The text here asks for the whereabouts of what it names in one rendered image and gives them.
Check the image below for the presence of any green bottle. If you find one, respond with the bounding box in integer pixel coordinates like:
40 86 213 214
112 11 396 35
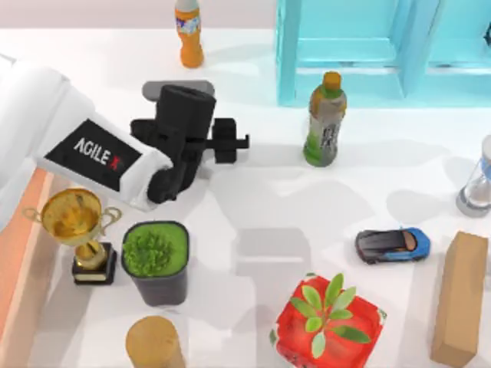
302 71 349 168

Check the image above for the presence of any pale grey rounded box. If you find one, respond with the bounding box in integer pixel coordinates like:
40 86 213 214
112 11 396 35
141 79 216 103

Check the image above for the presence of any orange bottle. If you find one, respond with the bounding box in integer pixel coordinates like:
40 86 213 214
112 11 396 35
173 0 206 70

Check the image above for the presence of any light blue rack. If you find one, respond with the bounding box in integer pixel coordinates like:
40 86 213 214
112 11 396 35
275 0 491 109

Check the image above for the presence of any black plant pot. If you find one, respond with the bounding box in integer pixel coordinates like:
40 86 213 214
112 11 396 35
120 220 190 307

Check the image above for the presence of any gold trophy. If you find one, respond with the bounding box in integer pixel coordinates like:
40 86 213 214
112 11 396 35
21 187 124 286

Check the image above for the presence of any blue and black toy car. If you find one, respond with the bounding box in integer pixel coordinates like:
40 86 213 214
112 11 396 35
354 226 432 266

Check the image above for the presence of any red plant pot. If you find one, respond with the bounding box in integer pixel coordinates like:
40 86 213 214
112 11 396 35
269 272 388 368

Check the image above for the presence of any shallow salmon-coloured box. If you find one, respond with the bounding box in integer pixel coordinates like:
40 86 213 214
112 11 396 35
0 165 65 330

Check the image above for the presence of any wooden cylinder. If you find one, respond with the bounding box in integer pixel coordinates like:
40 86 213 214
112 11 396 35
125 314 186 368

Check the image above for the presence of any grey and blue hourglass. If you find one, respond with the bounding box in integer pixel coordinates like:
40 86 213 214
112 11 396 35
456 134 491 219

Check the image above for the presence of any brown cardboard box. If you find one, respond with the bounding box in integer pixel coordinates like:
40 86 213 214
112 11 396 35
430 230 490 365

